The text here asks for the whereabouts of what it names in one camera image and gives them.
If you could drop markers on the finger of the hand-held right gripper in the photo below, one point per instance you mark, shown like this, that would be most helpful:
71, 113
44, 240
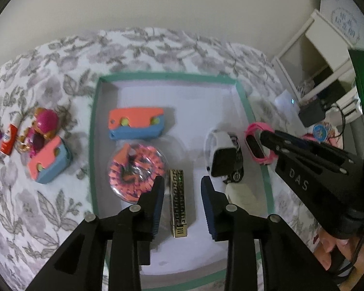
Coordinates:
306, 154
321, 148

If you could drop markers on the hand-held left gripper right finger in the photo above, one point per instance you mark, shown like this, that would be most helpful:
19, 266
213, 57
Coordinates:
207, 206

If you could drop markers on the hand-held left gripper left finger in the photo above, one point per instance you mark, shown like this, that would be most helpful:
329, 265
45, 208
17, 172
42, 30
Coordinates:
157, 200

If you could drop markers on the gold patterned lighter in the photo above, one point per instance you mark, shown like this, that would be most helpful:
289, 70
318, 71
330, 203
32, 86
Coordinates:
179, 200

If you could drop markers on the pink wrist watch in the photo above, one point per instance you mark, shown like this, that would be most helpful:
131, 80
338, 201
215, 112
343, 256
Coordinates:
262, 159

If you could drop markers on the green rimmed box tray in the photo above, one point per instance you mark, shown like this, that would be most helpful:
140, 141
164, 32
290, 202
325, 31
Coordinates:
185, 103

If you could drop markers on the person's right hand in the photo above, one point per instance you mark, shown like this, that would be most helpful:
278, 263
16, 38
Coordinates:
326, 248

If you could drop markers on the round blue printed badge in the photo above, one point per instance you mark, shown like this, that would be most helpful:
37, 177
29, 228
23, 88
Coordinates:
321, 132

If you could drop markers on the black power adapter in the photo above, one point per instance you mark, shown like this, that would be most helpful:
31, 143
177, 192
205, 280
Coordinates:
312, 113

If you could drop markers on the round clear spiral toy case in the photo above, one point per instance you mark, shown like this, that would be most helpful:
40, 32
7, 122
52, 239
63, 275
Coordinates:
130, 169

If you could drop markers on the black white toy car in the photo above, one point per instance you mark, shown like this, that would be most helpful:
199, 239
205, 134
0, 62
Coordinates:
238, 169

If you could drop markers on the white smart watch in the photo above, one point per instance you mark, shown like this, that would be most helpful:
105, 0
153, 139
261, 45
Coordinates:
221, 157

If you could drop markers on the white device with light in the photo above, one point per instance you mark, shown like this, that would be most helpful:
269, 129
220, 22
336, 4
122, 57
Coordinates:
286, 106

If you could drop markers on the orange blue toy block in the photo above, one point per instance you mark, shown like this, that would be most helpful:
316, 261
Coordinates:
133, 116
45, 157

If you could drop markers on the white shelf unit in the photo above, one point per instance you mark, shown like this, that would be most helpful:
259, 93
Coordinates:
321, 27

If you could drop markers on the floral blanket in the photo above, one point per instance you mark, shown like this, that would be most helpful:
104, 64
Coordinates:
33, 218

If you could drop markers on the white printed panel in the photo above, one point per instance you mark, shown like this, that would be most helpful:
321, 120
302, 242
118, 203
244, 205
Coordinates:
345, 18

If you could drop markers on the small doll toy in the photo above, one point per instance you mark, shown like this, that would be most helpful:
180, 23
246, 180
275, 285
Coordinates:
45, 121

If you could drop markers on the small red white bottle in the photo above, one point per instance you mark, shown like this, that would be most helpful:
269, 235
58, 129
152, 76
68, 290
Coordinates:
8, 138

